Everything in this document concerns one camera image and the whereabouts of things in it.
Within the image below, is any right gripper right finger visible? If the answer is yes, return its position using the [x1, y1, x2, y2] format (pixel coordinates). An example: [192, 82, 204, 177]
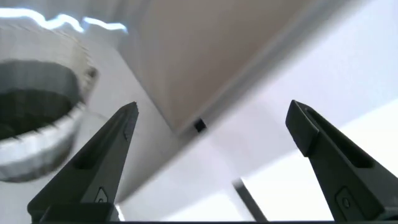
[284, 99, 398, 222]

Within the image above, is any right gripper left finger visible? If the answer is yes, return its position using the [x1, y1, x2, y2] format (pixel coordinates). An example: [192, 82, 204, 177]
[27, 100, 140, 222]

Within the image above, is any white laundry basket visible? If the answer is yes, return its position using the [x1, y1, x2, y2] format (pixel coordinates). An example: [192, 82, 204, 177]
[0, 22, 100, 184]

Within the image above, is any white curtain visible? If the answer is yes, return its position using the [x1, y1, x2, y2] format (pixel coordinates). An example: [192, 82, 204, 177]
[0, 0, 153, 29]

